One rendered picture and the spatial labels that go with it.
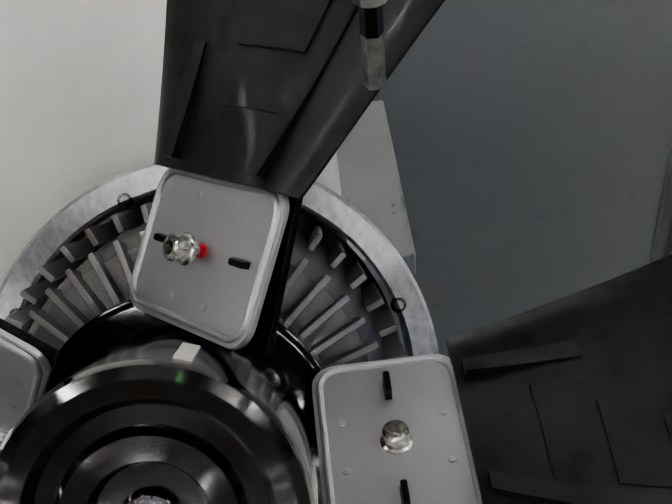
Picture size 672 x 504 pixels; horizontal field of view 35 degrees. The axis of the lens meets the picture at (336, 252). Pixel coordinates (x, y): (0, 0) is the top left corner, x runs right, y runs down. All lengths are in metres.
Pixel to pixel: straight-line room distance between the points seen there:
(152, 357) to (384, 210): 0.66
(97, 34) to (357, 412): 0.31
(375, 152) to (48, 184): 0.49
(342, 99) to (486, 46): 0.80
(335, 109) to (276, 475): 0.14
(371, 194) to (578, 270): 0.48
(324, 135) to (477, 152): 0.89
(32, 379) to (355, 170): 0.68
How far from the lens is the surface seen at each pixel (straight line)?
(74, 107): 0.67
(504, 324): 0.49
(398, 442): 0.45
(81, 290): 0.55
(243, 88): 0.44
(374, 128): 1.13
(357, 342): 0.55
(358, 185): 1.06
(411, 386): 0.47
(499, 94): 1.24
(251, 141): 0.43
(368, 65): 0.32
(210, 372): 0.39
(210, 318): 0.43
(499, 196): 1.33
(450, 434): 0.46
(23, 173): 0.68
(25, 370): 0.44
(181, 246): 0.43
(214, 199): 0.44
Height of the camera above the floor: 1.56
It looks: 45 degrees down
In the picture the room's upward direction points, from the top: 6 degrees counter-clockwise
